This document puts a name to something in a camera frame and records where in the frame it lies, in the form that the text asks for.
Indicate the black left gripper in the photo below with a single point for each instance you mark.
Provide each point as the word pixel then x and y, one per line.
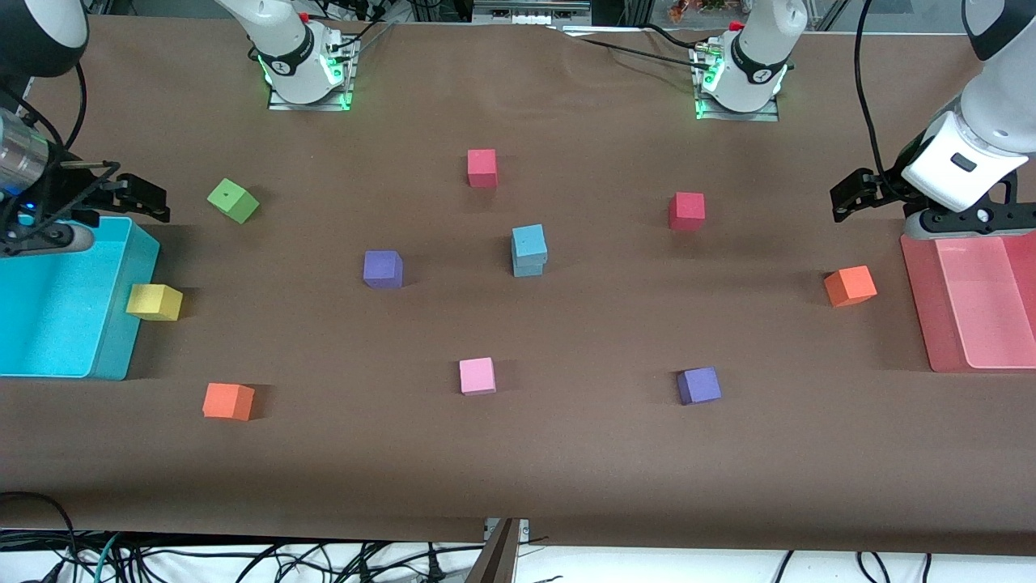
pixel 889 183

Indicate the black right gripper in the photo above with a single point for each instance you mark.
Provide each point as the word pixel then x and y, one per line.
pixel 66 191

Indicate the light blue foam block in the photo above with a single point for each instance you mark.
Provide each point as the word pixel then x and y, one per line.
pixel 530 270
pixel 528 241

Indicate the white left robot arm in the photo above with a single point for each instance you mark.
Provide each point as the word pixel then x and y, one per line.
pixel 971 121

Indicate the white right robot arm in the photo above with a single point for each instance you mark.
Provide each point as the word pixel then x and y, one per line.
pixel 283 32

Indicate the orange foam block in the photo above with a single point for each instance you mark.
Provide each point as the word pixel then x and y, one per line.
pixel 227 401
pixel 850 286

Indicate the yellow foam block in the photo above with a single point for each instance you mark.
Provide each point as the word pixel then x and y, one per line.
pixel 152 301

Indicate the green foam block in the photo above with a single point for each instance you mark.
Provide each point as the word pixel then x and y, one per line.
pixel 233 201

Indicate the cyan plastic bin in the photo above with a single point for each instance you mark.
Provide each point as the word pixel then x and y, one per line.
pixel 57 324

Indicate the pink plastic bin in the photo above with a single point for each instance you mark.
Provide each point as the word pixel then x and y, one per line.
pixel 987 324

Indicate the red foam block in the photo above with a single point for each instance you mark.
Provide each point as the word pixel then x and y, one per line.
pixel 687 210

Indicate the purple foam block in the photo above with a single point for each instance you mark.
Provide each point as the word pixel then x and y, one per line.
pixel 698 386
pixel 382 269

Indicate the deep pink foam block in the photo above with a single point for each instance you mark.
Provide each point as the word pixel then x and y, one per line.
pixel 482 166

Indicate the white power strip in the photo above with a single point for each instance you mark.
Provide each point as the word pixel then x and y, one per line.
pixel 530 14

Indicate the brown table cover sheet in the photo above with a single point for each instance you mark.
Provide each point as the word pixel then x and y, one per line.
pixel 566 453

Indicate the light pink foam block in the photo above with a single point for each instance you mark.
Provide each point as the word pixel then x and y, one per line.
pixel 477 376

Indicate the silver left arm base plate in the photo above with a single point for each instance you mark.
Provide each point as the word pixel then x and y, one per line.
pixel 740 116

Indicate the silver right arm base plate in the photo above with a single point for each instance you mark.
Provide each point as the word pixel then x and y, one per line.
pixel 312 105

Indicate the grey metal clamp bracket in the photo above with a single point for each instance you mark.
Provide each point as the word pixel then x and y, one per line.
pixel 498 559

